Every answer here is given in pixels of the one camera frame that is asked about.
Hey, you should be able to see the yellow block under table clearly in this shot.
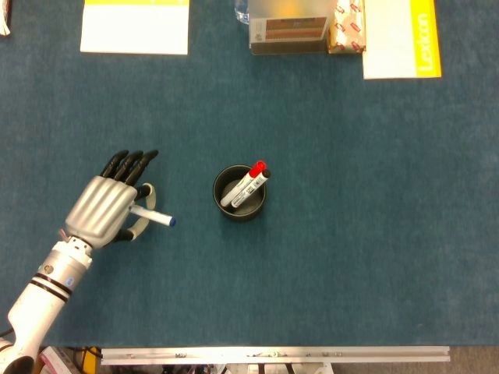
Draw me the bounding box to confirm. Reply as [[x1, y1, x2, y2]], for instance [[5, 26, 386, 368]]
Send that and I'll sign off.
[[80, 345, 101, 374]]

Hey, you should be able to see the clear plastic water bottle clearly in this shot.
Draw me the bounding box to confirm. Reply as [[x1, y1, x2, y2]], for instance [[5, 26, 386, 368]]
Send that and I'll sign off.
[[233, 0, 250, 25]]

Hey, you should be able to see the aluminium profile rail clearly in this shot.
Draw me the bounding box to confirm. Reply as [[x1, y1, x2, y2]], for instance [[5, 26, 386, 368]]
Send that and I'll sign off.
[[100, 345, 451, 366]]

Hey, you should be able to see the white notebook with yellow band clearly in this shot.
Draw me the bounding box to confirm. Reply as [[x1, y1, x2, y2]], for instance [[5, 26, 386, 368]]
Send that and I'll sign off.
[[80, 0, 190, 56]]

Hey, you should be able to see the black whiteboard marker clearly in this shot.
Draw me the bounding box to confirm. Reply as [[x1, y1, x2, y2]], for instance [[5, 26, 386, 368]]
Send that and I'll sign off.
[[230, 168, 272, 209]]

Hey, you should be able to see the red whiteboard marker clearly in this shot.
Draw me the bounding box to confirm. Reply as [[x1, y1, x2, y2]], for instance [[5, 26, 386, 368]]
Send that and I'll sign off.
[[220, 160, 267, 207]]

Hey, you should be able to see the white yellow Lexicon notebook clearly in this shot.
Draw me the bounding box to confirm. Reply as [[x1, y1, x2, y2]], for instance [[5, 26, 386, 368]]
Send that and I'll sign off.
[[362, 0, 443, 80]]

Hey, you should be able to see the black round cup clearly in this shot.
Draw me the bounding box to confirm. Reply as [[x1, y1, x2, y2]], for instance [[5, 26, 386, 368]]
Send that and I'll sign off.
[[212, 164, 268, 223]]

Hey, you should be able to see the blue whiteboard marker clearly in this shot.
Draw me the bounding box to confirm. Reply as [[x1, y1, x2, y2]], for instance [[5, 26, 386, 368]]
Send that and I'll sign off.
[[128, 205, 178, 228]]

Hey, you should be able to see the pink white small box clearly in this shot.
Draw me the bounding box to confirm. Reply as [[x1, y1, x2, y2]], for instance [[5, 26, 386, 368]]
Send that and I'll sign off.
[[38, 345, 79, 374]]

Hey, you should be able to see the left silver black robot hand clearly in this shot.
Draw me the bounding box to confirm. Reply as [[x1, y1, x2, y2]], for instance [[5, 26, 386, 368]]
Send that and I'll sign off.
[[64, 149, 160, 250]]

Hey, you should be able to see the blue felt table mat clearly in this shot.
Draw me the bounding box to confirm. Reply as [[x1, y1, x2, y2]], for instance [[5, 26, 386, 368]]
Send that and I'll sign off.
[[0, 0, 499, 348]]

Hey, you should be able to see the gold red wrapped snack pack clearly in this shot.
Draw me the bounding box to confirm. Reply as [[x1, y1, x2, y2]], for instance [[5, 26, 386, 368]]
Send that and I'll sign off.
[[327, 0, 367, 55]]

